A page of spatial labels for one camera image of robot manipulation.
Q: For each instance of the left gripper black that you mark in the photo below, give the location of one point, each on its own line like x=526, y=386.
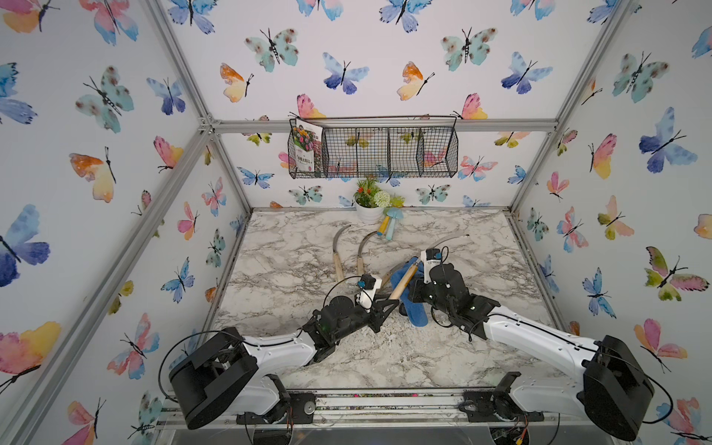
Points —
x=378, y=320

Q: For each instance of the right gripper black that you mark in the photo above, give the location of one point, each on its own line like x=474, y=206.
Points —
x=415, y=288

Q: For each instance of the sickle wooden handle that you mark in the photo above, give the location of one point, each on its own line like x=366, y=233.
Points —
x=339, y=270
x=360, y=260
x=386, y=278
x=413, y=268

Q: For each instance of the blue microfiber rag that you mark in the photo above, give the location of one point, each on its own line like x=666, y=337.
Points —
x=413, y=310

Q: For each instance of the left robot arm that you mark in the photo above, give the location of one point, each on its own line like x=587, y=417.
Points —
x=230, y=370

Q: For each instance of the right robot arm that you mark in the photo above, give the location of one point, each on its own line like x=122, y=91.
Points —
x=602, y=380

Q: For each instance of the teal garden trowel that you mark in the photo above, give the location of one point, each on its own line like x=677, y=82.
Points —
x=395, y=214

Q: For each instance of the white pot with plant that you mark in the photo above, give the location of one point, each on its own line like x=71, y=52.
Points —
x=372, y=202

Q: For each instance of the seed packet in basket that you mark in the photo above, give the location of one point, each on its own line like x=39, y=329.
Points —
x=307, y=140

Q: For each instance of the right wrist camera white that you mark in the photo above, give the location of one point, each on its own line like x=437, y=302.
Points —
x=430, y=258

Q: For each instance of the yellow handled garden tool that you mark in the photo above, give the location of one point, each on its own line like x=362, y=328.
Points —
x=384, y=226

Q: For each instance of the aluminium front rail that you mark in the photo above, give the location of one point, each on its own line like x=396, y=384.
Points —
x=383, y=408

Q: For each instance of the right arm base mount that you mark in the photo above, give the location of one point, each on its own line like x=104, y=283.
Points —
x=496, y=404

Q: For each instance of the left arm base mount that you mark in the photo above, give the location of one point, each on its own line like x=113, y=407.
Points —
x=268, y=402

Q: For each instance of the black wire wall basket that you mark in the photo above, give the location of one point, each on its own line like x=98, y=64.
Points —
x=409, y=147

